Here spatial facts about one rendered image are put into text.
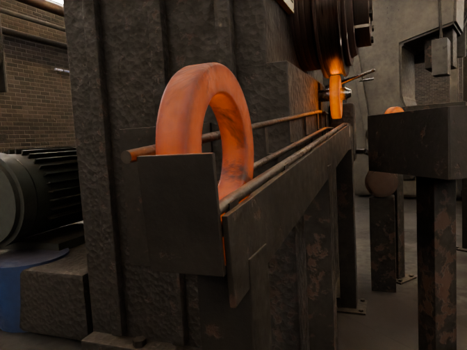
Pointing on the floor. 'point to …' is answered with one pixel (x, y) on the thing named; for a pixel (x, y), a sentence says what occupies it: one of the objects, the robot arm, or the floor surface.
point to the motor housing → (382, 230)
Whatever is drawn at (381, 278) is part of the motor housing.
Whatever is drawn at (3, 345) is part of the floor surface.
